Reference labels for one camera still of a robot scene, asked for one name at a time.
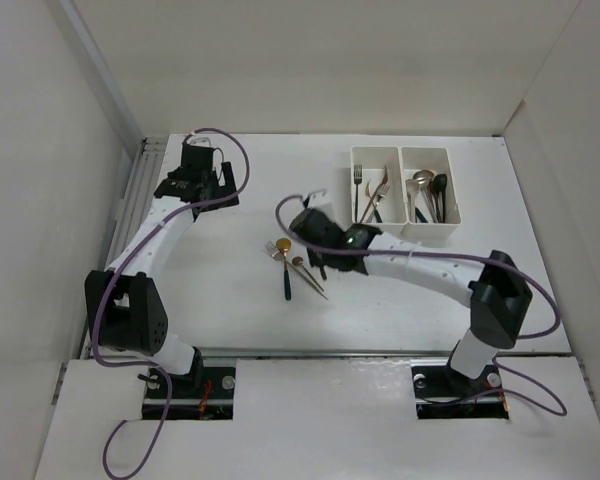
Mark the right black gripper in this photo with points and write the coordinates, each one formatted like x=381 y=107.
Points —
x=314 y=259

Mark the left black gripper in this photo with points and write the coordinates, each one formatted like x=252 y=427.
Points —
x=227 y=178

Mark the gold spoon dark handle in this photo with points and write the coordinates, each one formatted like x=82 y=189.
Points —
x=283 y=245

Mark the black fork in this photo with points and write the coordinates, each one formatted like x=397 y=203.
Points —
x=357 y=180

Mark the rose gold fork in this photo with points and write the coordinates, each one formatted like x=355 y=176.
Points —
x=369 y=210

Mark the white spoon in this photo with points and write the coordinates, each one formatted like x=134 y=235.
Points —
x=412 y=190

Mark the silver spoon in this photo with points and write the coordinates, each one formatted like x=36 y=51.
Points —
x=423 y=178

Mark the black spoon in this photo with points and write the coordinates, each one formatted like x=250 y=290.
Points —
x=441 y=181

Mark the brown wooden spoon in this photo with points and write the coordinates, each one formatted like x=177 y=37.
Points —
x=436 y=200

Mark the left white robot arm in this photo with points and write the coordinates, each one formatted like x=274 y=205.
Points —
x=125 y=311

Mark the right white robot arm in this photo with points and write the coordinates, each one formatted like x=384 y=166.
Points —
x=497 y=298

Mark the small copper round spoon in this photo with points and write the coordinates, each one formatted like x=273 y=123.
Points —
x=298 y=261

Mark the left white container bin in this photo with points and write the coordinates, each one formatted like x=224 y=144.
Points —
x=393 y=209

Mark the white container bin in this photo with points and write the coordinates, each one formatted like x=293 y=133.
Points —
x=393 y=209
x=436 y=160

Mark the right white container bin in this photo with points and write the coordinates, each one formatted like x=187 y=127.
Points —
x=436 y=160

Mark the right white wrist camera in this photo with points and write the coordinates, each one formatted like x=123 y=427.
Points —
x=317 y=198

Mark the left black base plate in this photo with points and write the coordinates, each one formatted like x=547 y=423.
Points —
x=212 y=400

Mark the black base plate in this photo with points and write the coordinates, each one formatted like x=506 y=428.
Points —
x=212 y=400
x=443 y=394

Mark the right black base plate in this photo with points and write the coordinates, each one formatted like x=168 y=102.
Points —
x=443 y=394

